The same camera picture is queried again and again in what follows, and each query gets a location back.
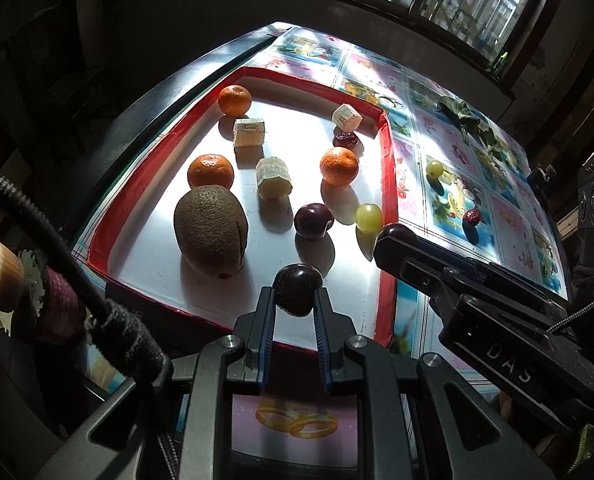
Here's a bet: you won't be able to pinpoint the black braided cable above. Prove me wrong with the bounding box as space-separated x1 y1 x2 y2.
0 159 178 480

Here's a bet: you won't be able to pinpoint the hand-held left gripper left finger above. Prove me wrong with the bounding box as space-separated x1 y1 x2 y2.
177 286 278 480

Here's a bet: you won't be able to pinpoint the black clamp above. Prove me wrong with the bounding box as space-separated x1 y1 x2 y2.
527 166 558 191

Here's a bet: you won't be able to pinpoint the fruit printed tablecloth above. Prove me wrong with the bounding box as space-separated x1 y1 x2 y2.
74 27 570 468

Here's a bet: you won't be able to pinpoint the green leaves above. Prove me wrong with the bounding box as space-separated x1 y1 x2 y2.
437 95 510 161

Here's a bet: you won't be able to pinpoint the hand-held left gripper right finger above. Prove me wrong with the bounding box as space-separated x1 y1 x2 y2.
313 287 542 480

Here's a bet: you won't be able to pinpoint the orange tangerine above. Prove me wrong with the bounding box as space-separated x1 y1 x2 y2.
218 85 253 116
187 153 235 191
320 146 360 186

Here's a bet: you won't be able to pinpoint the coiled metal wire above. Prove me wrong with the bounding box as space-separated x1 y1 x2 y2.
547 297 594 333

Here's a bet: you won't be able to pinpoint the dark purple plum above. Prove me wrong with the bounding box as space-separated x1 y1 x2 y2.
273 263 324 318
379 222 420 248
294 203 334 241

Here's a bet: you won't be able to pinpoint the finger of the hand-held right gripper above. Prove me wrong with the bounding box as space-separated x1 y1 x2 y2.
373 232 465 306

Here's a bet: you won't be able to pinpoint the peeled banana piece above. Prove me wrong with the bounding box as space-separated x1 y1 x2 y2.
255 157 294 200

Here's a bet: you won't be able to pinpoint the red rimmed white tray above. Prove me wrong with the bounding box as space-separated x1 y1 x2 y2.
86 66 398 356

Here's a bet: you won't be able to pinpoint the brown kiwi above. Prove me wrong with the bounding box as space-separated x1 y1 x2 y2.
173 185 249 279

